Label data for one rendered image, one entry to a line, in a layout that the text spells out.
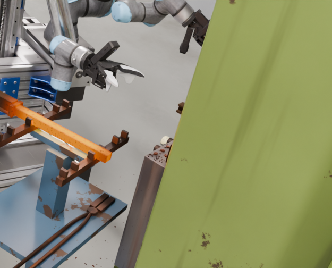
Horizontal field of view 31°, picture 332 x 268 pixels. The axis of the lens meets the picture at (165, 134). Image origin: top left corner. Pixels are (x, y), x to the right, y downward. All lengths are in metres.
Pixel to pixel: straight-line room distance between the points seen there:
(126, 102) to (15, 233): 2.47
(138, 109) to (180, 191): 2.63
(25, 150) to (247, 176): 1.82
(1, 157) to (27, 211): 1.16
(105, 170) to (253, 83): 2.17
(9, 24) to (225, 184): 1.52
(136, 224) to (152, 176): 0.19
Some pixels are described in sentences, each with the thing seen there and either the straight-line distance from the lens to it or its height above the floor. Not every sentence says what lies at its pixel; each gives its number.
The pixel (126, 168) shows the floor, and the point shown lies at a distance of 3.40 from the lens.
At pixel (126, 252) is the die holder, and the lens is 2.01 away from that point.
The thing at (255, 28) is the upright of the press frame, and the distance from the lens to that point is 1.23.
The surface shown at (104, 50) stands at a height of 1.05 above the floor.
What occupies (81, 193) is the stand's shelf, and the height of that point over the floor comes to 0.74.
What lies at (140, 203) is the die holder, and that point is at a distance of 1.88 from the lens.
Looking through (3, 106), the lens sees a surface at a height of 0.99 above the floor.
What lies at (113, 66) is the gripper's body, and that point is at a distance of 2.08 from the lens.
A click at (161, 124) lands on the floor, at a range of 3.93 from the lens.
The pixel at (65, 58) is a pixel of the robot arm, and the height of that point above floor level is 0.97.
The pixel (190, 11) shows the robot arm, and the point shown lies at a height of 1.19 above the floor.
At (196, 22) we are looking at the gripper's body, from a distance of 2.28.
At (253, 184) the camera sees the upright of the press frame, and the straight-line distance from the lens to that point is 1.32.
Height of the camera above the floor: 1.86
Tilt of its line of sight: 29 degrees down
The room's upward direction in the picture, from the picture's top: 17 degrees clockwise
